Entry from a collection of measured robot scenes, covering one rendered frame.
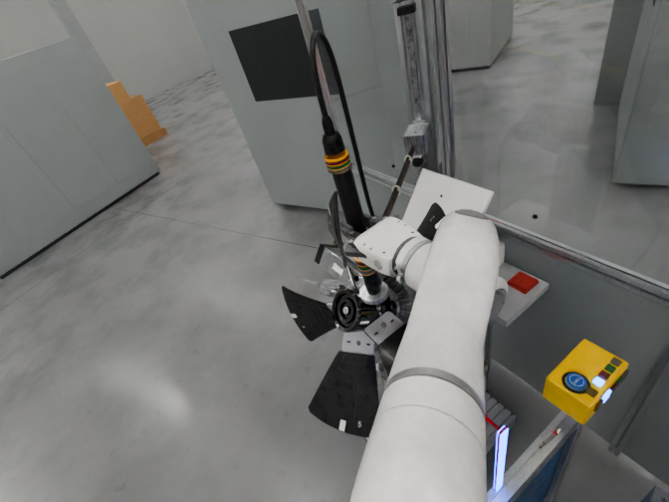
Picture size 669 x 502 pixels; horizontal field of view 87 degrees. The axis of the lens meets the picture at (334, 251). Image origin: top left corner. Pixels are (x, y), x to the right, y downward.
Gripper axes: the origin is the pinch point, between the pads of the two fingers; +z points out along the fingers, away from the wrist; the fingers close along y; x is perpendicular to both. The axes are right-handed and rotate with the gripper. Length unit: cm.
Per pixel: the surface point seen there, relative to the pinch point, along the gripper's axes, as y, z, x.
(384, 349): -4.3, -4.9, -34.3
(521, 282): 60, 0, -65
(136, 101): 32, 823, -76
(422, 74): 58, 38, 7
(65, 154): -104, 546, -64
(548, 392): 21, -32, -51
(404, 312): 8.6, 2.2, -37.7
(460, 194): 41.0, 9.4, -19.3
